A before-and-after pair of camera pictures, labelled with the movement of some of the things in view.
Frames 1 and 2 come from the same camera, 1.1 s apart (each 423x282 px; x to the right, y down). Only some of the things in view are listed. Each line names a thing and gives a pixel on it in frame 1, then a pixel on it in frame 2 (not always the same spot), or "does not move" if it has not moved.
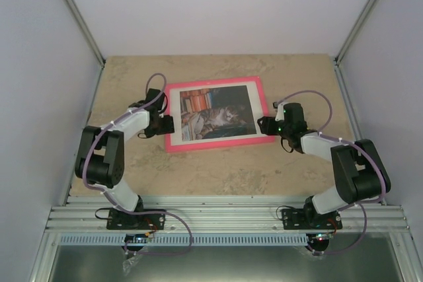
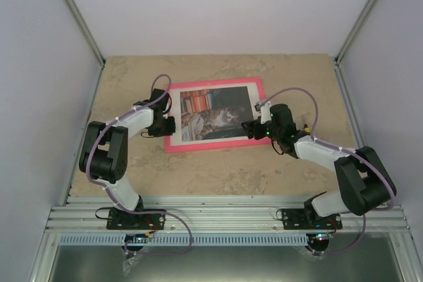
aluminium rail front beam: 219,214 does not move
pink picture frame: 178,148 does not move
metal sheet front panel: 375,261 does not move
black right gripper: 267,127 → 253,127
